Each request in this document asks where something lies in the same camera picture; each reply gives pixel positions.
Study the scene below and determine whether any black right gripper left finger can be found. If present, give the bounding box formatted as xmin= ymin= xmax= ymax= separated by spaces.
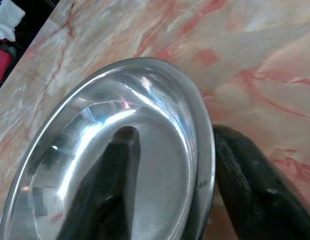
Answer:
xmin=55 ymin=125 xmax=142 ymax=240

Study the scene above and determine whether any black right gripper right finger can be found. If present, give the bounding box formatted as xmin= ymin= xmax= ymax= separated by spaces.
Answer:
xmin=211 ymin=124 xmax=310 ymax=240

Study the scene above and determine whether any round stainless steel plate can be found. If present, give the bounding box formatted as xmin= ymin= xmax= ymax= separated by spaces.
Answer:
xmin=0 ymin=57 xmax=216 ymax=240

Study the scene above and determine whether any red object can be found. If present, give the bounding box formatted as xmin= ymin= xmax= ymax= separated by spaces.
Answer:
xmin=0 ymin=47 xmax=15 ymax=83

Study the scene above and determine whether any white cloth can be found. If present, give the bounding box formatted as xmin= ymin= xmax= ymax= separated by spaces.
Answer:
xmin=0 ymin=0 xmax=26 ymax=43

